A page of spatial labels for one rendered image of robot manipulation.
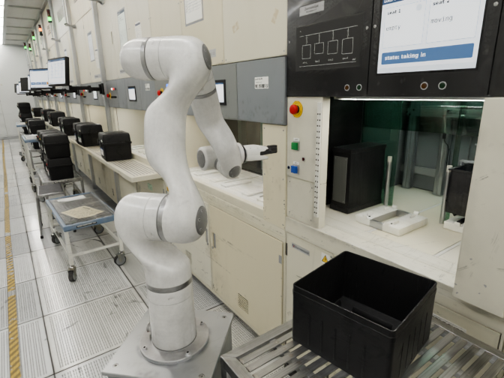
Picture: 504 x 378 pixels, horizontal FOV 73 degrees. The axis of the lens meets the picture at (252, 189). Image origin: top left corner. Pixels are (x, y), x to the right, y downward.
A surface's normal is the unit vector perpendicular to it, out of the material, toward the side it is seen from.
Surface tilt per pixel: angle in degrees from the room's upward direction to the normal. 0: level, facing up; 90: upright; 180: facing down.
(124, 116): 90
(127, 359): 0
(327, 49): 90
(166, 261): 30
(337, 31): 90
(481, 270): 90
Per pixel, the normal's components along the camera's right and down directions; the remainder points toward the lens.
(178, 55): -0.22, 0.04
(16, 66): 0.58, 0.22
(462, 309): -0.81, 0.18
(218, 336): -0.02, -0.96
